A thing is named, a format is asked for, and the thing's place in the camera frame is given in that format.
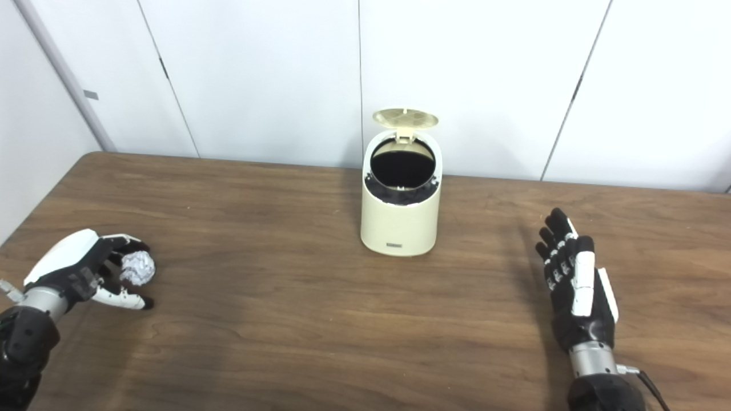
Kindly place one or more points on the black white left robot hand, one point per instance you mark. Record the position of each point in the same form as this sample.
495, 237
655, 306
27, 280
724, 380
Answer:
65, 260

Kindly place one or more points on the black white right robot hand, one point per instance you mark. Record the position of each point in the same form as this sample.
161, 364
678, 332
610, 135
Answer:
588, 325

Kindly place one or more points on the white paper ball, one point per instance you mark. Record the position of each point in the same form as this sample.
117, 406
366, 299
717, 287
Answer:
137, 268

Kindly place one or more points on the cream round bin lid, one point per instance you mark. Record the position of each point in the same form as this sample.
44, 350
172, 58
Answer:
405, 119

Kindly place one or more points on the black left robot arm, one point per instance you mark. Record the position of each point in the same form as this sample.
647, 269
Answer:
20, 348

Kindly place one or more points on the cream-colored bin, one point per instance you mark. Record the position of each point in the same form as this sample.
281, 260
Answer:
400, 228

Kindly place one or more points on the black bin liner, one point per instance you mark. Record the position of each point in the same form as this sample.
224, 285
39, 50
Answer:
402, 168

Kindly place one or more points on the small grey wall label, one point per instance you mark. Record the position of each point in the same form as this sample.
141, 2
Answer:
91, 95

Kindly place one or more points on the grey wall corner strip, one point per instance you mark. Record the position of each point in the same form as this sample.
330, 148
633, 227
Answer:
65, 77

